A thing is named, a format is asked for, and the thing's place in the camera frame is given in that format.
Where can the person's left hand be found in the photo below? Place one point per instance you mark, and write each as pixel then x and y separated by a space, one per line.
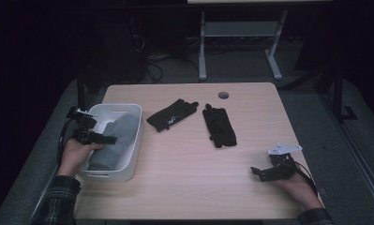
pixel 73 157

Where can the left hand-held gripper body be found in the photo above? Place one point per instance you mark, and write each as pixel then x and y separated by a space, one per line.
pixel 83 136

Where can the aluminium floor rail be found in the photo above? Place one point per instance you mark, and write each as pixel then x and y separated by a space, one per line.
pixel 47 184
pixel 353 146

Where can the black metal stand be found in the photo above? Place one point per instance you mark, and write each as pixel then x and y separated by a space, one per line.
pixel 80 90
pixel 338 93

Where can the plain black glove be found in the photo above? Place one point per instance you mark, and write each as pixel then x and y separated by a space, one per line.
pixel 220 128

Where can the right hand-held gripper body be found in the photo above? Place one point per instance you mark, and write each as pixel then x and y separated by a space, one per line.
pixel 283 172

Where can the person's right hand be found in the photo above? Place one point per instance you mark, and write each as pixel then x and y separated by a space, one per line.
pixel 295 187

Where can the white plastic bin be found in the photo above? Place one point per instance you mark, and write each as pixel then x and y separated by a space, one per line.
pixel 134 150

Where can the dark tape strip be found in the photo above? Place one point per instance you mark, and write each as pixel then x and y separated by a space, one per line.
pixel 322 191

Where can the white metal desk frame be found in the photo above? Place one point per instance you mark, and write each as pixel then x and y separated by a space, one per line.
pixel 239 28

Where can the black glove with white print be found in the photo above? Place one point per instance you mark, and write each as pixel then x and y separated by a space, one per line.
pixel 172 114

